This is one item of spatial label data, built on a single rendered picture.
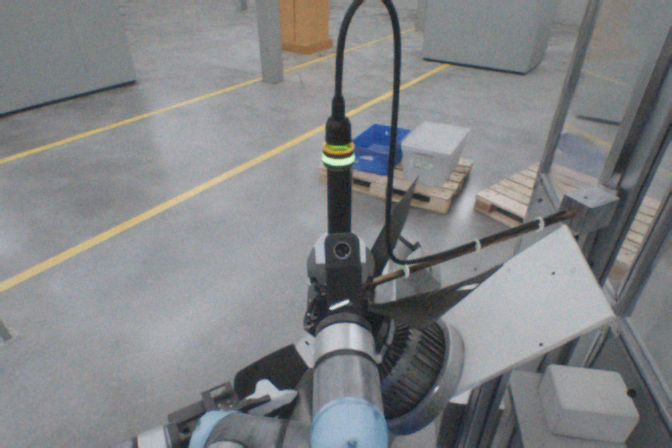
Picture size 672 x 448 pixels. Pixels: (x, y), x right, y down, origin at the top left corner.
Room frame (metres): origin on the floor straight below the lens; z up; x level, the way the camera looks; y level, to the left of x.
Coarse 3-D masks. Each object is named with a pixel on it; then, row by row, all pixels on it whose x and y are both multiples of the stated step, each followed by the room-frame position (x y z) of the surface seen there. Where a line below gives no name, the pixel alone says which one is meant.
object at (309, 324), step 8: (312, 304) 0.68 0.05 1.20; (312, 312) 0.65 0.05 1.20; (304, 320) 0.64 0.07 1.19; (312, 320) 0.63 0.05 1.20; (320, 320) 0.60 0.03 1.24; (368, 320) 0.63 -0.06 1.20; (376, 320) 0.63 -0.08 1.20; (384, 320) 0.63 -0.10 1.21; (304, 328) 0.62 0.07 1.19; (312, 328) 0.59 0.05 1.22; (376, 328) 0.61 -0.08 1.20; (384, 328) 0.61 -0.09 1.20; (376, 336) 0.59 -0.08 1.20; (384, 336) 0.60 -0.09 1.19; (376, 344) 0.58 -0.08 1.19
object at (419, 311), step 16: (496, 272) 0.53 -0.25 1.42; (448, 288) 0.52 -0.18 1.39; (384, 304) 0.55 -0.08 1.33; (400, 304) 0.51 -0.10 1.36; (416, 304) 0.49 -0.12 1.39; (432, 304) 0.47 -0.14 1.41; (448, 304) 0.45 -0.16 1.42; (400, 320) 0.45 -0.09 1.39; (416, 320) 0.43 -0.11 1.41; (432, 320) 0.42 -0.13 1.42
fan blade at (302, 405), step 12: (312, 372) 0.51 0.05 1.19; (300, 384) 0.49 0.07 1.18; (312, 384) 0.49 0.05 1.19; (300, 396) 0.47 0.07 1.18; (312, 396) 0.46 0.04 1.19; (288, 408) 0.45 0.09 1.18; (300, 408) 0.44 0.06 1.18; (312, 408) 0.44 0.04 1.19; (300, 420) 0.42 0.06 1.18; (312, 420) 0.42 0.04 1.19
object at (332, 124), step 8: (336, 104) 0.54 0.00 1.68; (344, 104) 0.54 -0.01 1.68; (336, 112) 0.54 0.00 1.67; (344, 112) 0.54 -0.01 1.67; (328, 120) 0.54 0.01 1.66; (336, 120) 0.54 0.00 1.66; (344, 120) 0.54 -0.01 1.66; (328, 128) 0.54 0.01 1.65; (336, 128) 0.53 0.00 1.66; (344, 128) 0.53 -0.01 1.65; (328, 136) 0.54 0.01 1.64; (336, 136) 0.53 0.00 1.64; (344, 136) 0.53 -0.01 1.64; (328, 144) 0.53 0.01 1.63; (336, 144) 0.53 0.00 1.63; (344, 144) 0.53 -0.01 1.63
